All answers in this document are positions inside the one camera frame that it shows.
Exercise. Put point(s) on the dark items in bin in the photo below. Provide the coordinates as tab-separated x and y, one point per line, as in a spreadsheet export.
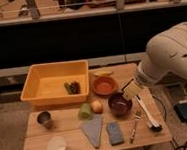
73	88

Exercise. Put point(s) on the green cylindrical toy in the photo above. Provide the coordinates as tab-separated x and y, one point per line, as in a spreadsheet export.
85	112

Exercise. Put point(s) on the small metal cup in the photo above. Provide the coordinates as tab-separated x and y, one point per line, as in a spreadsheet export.
44	118

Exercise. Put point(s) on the yellow plastic bin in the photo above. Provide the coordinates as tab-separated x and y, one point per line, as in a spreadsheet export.
45	83

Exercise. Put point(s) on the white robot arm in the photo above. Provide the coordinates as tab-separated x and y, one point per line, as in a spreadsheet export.
165	53

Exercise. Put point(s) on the grey triangular cloth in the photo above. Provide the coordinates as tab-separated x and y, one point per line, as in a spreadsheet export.
92	130

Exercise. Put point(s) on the white handled dish brush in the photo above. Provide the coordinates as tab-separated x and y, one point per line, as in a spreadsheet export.
153	124

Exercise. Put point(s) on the dark brown bowl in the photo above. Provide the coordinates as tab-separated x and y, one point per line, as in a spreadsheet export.
119	105

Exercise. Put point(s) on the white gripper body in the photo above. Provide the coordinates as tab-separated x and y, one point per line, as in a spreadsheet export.
131	89

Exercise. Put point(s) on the blue sponge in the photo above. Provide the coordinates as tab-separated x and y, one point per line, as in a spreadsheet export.
114	133

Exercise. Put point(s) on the silver metal fork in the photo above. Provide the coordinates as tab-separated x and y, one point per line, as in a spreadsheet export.
137	118

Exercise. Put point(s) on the peach toy fruit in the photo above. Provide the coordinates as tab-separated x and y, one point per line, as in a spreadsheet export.
96	106

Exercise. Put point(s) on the orange red plate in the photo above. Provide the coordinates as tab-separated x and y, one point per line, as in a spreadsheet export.
104	85

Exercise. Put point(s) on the yellow banana toy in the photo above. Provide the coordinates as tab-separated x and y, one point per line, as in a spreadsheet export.
103	73

